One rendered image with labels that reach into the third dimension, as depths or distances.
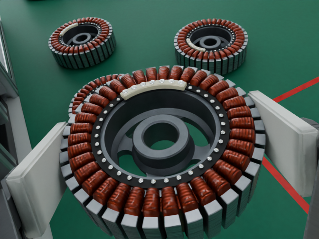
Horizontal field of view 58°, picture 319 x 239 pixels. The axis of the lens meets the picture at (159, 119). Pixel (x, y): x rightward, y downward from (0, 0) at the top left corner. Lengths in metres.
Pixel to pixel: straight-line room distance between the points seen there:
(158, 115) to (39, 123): 0.30
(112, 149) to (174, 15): 0.45
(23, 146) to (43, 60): 0.19
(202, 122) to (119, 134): 0.05
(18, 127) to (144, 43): 0.25
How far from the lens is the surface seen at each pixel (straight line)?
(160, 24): 0.58
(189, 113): 0.19
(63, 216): 0.35
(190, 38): 0.47
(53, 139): 0.16
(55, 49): 0.52
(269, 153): 0.16
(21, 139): 0.45
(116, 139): 0.18
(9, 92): 0.51
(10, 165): 0.37
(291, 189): 0.34
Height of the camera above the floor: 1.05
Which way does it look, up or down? 49 degrees down
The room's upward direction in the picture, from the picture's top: 11 degrees counter-clockwise
